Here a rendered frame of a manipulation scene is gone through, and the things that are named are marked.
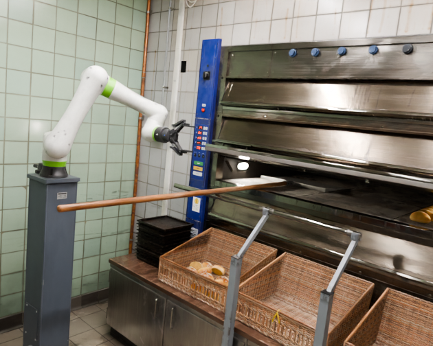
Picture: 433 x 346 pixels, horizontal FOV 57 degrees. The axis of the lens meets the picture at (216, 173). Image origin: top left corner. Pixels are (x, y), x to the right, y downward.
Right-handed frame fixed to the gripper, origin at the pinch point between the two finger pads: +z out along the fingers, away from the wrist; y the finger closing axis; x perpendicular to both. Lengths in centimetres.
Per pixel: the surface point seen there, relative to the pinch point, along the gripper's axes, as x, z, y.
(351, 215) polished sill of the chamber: -55, 73, 32
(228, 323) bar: 5, 43, 87
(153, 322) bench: -1, -18, 115
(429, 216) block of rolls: -81, 105, 28
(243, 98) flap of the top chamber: -54, -9, -27
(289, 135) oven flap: -56, 28, -7
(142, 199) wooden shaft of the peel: 36.1, 7.9, 29.1
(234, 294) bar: 5, 44, 71
